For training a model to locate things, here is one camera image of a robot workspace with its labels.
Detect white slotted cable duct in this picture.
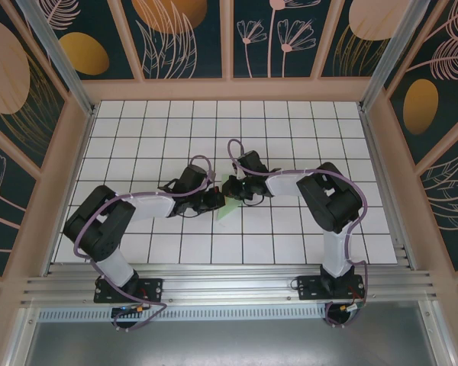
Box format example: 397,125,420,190
36,306,329,322

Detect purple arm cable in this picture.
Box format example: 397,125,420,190
73,154,217,333
227,139,369,329

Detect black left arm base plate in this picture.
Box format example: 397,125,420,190
94,278,164,304

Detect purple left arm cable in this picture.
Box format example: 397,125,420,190
73,154,217,333

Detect aluminium side rail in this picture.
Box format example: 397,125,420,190
360,110,419,270

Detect grey metal sheet panel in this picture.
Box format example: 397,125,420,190
21,319,446,366

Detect aluminium corner post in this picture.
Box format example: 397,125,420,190
16,0,97,116
358,0,425,112

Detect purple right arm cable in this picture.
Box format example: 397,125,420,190
227,139,369,329

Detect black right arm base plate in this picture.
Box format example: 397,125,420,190
297,274,366,301

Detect light green paper sheet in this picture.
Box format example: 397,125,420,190
215,173,244,222

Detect long aluminium mounting rail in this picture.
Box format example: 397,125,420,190
21,262,440,306

